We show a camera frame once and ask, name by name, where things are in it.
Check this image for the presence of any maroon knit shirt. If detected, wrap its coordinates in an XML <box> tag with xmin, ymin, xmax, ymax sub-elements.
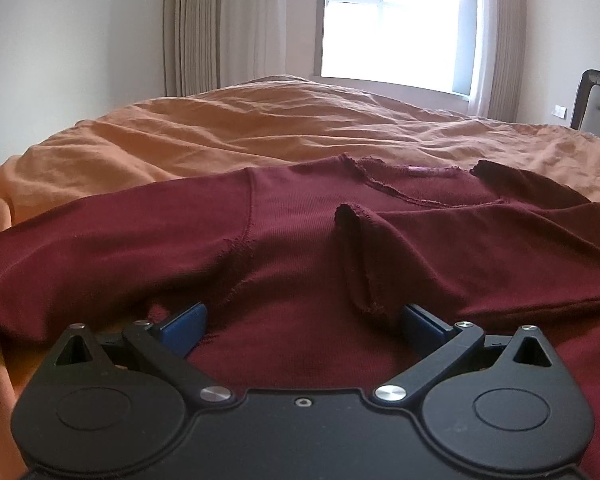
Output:
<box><xmin>0</xmin><ymin>155</ymin><xmax>600</xmax><ymax>479</ymax></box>

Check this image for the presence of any bright bedroom window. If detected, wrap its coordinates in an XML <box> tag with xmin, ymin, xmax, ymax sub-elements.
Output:
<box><xmin>317</xmin><ymin>0</ymin><xmax>478</xmax><ymax>96</ymax></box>

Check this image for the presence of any orange duvet cover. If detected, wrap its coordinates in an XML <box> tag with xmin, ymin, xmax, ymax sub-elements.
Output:
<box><xmin>0</xmin><ymin>77</ymin><xmax>600</xmax><ymax>479</ymax></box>

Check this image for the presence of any beige right curtain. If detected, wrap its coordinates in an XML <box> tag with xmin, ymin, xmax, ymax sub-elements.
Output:
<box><xmin>468</xmin><ymin>0</ymin><xmax>527</xmax><ymax>122</ymax></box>

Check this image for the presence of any beige curtain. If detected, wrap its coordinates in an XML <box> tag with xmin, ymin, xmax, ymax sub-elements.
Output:
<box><xmin>162</xmin><ymin>0</ymin><xmax>322</xmax><ymax>98</ymax></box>
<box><xmin>468</xmin><ymin>0</ymin><xmax>527</xmax><ymax>122</ymax></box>

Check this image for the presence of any dark padded headboard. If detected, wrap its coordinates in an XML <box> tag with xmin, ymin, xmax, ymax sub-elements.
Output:
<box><xmin>570</xmin><ymin>70</ymin><xmax>600</xmax><ymax>138</ymax></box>

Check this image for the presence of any beige left curtain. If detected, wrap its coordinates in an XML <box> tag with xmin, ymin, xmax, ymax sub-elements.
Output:
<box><xmin>162</xmin><ymin>0</ymin><xmax>322</xmax><ymax>98</ymax></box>

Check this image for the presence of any white wall socket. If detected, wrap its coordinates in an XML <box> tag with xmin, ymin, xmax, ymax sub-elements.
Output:
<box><xmin>553</xmin><ymin>105</ymin><xmax>567</xmax><ymax>119</ymax></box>

